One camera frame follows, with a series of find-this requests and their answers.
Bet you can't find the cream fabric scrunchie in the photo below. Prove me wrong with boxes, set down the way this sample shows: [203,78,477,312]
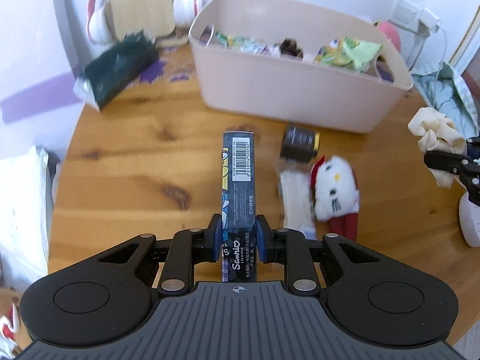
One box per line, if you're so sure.
[406,106,469,190]

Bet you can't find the blue white patterned card box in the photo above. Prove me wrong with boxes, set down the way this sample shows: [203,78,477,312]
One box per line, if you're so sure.
[221,131,256,282]

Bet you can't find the white cat plush toy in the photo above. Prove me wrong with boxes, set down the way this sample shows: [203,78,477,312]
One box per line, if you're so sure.
[311,155,360,242]

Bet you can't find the clear wrapped white packet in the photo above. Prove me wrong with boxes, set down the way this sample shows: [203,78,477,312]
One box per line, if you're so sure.
[277,160,317,240]

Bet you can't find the white round device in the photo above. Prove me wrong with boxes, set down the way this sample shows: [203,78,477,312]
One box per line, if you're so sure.
[459,192,480,248]

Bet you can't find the light blue quilted cloth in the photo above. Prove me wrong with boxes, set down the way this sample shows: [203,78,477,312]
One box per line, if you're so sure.
[410,62,479,138]

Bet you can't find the black yellow small box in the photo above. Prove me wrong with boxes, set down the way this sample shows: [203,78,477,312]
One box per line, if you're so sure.
[280,124,320,164]

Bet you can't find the pink hamburger plush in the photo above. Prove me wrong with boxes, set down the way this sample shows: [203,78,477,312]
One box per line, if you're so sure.
[374,21,402,53]

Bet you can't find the green snack packet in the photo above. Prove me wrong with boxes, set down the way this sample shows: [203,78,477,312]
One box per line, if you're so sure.
[314,37,382,72]

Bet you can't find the purple flower table mat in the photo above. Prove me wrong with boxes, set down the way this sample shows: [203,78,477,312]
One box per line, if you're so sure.
[127,45,196,89]

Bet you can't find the beige plastic storage basket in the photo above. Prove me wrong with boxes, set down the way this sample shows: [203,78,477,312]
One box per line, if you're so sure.
[189,0,413,133]

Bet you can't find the dark green tissue pack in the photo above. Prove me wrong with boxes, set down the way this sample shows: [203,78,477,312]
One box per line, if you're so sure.
[72,31,159,111]

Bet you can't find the colourful snack packet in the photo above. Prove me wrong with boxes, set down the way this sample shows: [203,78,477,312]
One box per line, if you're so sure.
[213,31,281,57]

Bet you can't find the white red headphones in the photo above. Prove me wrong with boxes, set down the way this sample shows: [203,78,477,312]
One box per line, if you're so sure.
[85,0,203,46]

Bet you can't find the wooden headphone stand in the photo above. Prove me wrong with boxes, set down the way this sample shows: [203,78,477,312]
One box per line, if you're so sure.
[108,0,187,48]

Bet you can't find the white charger cable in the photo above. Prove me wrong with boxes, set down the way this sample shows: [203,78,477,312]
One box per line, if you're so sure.
[406,6,449,73]

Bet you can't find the white wall socket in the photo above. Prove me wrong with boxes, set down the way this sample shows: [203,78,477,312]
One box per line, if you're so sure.
[388,0,422,32]

